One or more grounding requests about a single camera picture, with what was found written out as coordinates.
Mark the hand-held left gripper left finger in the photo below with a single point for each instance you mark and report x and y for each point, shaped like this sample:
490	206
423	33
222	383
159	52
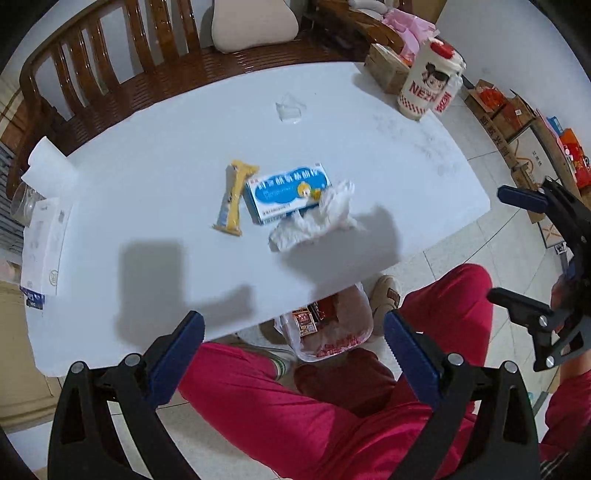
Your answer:
178	350

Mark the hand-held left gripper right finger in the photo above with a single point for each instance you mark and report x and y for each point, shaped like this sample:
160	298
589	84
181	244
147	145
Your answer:
411	350

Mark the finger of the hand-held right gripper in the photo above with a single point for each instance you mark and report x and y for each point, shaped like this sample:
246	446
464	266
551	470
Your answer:
521	196
517	304

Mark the white red plastic bag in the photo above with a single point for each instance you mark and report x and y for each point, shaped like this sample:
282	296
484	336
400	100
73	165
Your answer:
341	332

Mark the colourful printed box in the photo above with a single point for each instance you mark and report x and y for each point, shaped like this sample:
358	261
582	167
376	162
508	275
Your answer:
304	322

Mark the white tissue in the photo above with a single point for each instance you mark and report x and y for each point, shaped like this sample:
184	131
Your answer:
314	221

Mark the yellow snack wrapper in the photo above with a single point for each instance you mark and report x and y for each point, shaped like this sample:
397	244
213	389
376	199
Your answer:
235	194

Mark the blue white medicine box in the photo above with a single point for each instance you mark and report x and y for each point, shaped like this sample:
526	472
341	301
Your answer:
281	194

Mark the plain cardboard floor box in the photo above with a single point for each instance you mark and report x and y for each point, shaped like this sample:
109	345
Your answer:
531	189

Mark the beige slipper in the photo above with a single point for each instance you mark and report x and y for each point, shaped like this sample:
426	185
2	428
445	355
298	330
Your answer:
385	297

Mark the cardboard box with colourful packets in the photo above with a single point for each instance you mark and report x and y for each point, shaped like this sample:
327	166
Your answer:
570	152

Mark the white green striped sock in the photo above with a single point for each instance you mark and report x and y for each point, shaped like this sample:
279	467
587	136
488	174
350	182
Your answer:
282	367

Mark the red pants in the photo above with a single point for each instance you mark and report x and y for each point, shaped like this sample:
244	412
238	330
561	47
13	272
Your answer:
277	415

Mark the cartoon print drink bottle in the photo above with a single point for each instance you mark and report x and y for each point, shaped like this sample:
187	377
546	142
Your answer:
427	83

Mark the small blue packet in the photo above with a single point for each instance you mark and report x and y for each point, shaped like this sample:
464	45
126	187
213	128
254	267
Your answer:
33	298

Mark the long white box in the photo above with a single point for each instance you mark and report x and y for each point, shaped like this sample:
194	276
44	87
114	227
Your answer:
44	249

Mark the brown cardboard box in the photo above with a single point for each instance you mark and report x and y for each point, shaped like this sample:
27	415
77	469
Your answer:
385	67

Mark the glass jar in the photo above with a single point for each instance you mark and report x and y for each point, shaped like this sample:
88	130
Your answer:
25	205

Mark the white paper roll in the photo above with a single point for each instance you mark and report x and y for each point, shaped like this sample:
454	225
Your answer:
48	168

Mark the grey radiator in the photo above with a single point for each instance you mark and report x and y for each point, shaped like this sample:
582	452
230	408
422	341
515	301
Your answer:
7	194

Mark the grey rolled cloth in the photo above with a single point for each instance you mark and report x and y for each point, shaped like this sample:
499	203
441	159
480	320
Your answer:
369	4

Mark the clear plastic wrapper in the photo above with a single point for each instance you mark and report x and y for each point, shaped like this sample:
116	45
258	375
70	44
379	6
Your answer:
291	110

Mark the wooden armchair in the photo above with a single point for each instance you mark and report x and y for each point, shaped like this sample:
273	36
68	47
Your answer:
341	18

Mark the wooden slatted bench sofa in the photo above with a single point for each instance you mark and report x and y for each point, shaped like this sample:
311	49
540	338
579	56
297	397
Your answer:
152	78

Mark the beige cushion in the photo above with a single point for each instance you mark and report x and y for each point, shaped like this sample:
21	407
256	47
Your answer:
249	25

